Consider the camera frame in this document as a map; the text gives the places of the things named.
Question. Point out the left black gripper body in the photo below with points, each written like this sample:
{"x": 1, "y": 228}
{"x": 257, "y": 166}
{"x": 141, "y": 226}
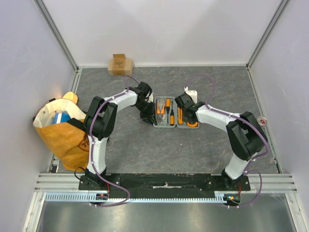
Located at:
{"x": 147, "y": 111}

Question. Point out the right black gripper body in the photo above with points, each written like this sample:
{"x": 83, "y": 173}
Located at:
{"x": 189, "y": 117}

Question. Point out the orange tape measure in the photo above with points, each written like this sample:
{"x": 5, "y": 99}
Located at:
{"x": 192, "y": 125}

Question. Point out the orange utility knife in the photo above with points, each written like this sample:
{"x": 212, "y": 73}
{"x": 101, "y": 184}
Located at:
{"x": 180, "y": 116}

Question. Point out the orange pliers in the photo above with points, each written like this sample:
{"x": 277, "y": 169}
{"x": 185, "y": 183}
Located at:
{"x": 161, "y": 110}

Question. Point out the orange black screwdriver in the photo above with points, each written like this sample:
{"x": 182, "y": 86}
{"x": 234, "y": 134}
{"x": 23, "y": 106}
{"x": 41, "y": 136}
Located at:
{"x": 168, "y": 102}
{"x": 171, "y": 116}

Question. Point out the grey plastic tool case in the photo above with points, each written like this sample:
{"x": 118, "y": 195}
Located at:
{"x": 168, "y": 115}

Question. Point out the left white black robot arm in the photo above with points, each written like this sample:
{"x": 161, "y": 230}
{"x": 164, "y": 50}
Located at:
{"x": 100, "y": 121}

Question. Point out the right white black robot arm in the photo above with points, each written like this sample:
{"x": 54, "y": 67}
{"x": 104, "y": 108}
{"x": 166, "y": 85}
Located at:
{"x": 245, "y": 135}

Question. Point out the small cardboard box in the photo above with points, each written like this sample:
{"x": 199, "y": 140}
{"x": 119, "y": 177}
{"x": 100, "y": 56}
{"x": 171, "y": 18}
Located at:
{"x": 120, "y": 65}

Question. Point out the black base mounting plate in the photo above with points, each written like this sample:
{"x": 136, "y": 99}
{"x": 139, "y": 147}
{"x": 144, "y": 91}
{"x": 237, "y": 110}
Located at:
{"x": 133, "y": 182}

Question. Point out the tan wooden object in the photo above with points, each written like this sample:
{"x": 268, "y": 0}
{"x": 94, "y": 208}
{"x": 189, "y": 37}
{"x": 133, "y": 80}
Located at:
{"x": 71, "y": 96}

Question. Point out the brown paper tote bag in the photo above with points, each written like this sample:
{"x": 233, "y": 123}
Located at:
{"x": 67, "y": 142}

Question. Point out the blue box in bag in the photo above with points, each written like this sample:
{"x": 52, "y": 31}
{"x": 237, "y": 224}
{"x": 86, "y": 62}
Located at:
{"x": 61, "y": 117}

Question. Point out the white slotted cable duct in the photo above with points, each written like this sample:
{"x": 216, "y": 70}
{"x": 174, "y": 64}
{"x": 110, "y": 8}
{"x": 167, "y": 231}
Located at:
{"x": 101, "y": 198}

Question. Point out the aluminium frame rail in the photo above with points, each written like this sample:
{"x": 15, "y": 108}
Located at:
{"x": 270, "y": 183}

